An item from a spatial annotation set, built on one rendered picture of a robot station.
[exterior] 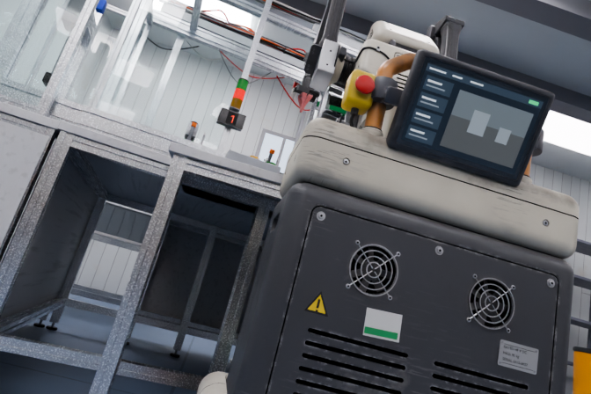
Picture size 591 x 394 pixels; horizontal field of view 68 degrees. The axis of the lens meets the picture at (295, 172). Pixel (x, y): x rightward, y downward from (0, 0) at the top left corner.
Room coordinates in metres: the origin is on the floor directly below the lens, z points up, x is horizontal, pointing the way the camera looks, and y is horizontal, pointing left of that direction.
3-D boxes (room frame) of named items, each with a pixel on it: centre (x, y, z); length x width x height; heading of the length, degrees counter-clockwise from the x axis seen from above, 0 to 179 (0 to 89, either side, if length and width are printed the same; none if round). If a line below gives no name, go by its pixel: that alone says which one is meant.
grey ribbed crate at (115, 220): (3.69, 1.26, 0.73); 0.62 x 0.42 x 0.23; 105
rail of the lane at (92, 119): (1.64, 0.37, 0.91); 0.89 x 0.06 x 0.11; 105
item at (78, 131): (2.29, 0.25, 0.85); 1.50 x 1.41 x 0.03; 105
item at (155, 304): (3.32, -0.26, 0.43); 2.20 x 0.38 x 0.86; 105
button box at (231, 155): (1.63, 0.17, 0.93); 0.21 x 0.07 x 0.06; 105
